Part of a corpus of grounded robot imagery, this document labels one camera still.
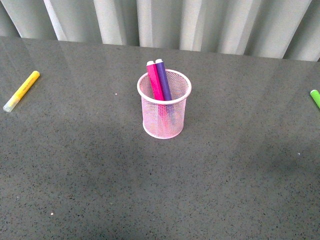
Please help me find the pink highlighter pen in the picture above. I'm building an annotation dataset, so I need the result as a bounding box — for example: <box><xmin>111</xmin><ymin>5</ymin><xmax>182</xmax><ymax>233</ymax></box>
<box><xmin>146</xmin><ymin>60</ymin><xmax>168</xmax><ymax>128</ymax></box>

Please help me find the purple highlighter pen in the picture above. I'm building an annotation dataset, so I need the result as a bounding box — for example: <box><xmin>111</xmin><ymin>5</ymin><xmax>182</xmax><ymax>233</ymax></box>
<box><xmin>154</xmin><ymin>58</ymin><xmax>177</xmax><ymax>126</ymax></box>

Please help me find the pink mesh cup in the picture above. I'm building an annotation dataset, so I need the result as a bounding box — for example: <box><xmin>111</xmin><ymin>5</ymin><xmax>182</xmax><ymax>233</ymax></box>
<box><xmin>137</xmin><ymin>69</ymin><xmax>192</xmax><ymax>139</ymax></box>

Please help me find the yellow highlighter pen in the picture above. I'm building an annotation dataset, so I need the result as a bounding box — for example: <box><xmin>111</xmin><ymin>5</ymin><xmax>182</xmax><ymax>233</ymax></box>
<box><xmin>3</xmin><ymin>70</ymin><xmax>40</xmax><ymax>113</ymax></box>

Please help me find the white pleated curtain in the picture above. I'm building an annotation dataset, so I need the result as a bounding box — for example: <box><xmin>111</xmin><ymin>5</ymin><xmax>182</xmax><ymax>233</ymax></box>
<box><xmin>0</xmin><ymin>0</ymin><xmax>320</xmax><ymax>62</ymax></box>

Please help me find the green highlighter pen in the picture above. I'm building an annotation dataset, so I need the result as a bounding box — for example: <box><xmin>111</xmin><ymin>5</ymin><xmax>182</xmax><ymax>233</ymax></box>
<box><xmin>310</xmin><ymin>89</ymin><xmax>320</xmax><ymax>109</ymax></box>

